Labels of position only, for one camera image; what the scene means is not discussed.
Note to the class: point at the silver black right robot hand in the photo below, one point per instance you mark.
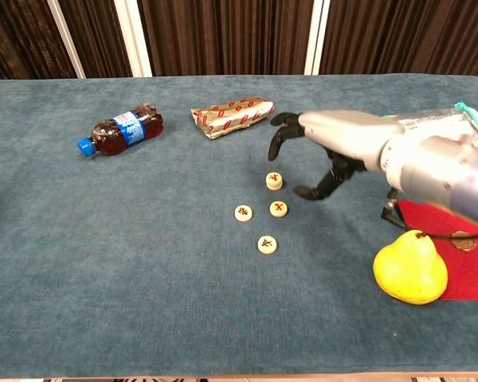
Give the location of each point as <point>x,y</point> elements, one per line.
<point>342,131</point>

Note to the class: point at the teal edged food package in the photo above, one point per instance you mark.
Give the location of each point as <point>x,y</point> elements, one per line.
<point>438,119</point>

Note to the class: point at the gold red snack packet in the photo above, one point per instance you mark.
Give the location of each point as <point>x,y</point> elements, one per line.
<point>231,117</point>

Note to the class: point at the dark brown curtain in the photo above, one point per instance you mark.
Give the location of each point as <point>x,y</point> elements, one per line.
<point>223,36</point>

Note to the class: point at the yellow pear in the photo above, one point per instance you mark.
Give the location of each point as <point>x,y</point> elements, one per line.
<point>410,274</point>

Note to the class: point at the red envelope with gold seal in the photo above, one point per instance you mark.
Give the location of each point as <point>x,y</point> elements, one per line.
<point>470,278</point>

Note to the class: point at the cola bottle with blue label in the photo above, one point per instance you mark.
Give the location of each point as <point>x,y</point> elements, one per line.
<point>119,131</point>

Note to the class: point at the teal velvet tablecloth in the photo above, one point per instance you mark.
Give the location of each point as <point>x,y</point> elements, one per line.
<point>103,238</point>

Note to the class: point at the wide white screen post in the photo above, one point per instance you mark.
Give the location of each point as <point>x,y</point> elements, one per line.
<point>316,37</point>
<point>133,37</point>

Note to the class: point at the thin white screen post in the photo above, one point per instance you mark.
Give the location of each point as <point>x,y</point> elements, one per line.
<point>65,37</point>

